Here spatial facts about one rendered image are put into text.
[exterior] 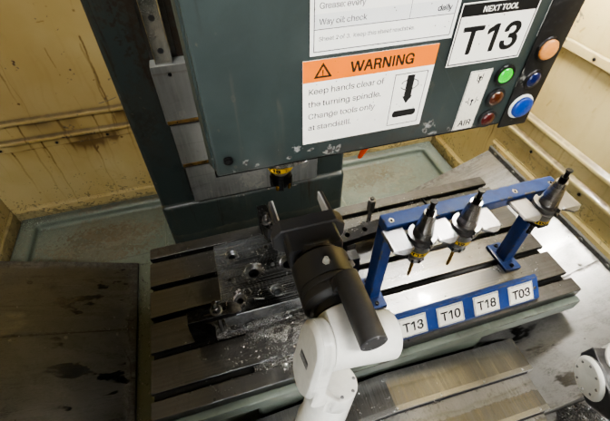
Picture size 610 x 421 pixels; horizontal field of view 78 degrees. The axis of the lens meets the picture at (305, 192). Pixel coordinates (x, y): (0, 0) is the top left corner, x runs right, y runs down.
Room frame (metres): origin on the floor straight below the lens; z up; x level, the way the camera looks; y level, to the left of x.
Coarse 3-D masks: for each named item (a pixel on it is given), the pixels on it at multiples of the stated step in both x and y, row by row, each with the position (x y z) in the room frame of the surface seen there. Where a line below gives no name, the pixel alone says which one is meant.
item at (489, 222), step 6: (486, 210) 0.59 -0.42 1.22; (480, 216) 0.57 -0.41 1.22; (486, 216) 0.57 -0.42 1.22; (492, 216) 0.57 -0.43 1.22; (486, 222) 0.55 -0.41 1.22; (492, 222) 0.55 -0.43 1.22; (498, 222) 0.55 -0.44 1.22; (486, 228) 0.54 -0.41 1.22; (492, 228) 0.54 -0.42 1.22; (498, 228) 0.54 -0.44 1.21
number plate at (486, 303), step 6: (486, 294) 0.52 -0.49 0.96; (492, 294) 0.52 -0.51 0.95; (474, 300) 0.50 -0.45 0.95; (480, 300) 0.51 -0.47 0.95; (486, 300) 0.51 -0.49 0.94; (492, 300) 0.51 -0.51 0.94; (498, 300) 0.51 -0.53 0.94; (474, 306) 0.49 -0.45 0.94; (480, 306) 0.50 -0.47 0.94; (486, 306) 0.50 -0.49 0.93; (492, 306) 0.50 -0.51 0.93; (498, 306) 0.50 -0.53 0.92; (480, 312) 0.48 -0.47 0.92; (486, 312) 0.49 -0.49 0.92
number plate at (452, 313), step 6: (444, 306) 0.49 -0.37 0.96; (450, 306) 0.49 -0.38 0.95; (456, 306) 0.49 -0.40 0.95; (462, 306) 0.49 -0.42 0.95; (438, 312) 0.47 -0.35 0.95; (444, 312) 0.47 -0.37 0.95; (450, 312) 0.48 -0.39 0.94; (456, 312) 0.48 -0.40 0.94; (462, 312) 0.48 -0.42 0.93; (438, 318) 0.46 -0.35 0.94; (444, 318) 0.46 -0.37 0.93; (450, 318) 0.46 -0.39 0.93; (456, 318) 0.47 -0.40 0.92; (462, 318) 0.47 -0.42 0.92; (438, 324) 0.45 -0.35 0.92; (444, 324) 0.45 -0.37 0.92
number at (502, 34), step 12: (492, 24) 0.42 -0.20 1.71; (504, 24) 0.42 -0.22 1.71; (516, 24) 0.43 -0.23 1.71; (492, 36) 0.42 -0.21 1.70; (504, 36) 0.43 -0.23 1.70; (516, 36) 0.43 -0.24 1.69; (480, 48) 0.42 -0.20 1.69; (492, 48) 0.42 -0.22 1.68; (504, 48) 0.43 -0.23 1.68; (516, 48) 0.43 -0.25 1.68
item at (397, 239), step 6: (396, 228) 0.54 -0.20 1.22; (402, 228) 0.54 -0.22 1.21; (384, 234) 0.52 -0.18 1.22; (390, 234) 0.52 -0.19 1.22; (396, 234) 0.52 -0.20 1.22; (402, 234) 0.52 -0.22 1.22; (390, 240) 0.50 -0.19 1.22; (396, 240) 0.50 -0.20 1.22; (402, 240) 0.50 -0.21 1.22; (408, 240) 0.50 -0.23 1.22; (390, 246) 0.49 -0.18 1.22; (396, 246) 0.49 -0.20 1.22; (402, 246) 0.49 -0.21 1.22; (408, 246) 0.49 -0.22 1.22; (414, 246) 0.49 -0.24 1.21; (396, 252) 0.47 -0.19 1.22; (402, 252) 0.47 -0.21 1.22; (408, 252) 0.47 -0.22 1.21
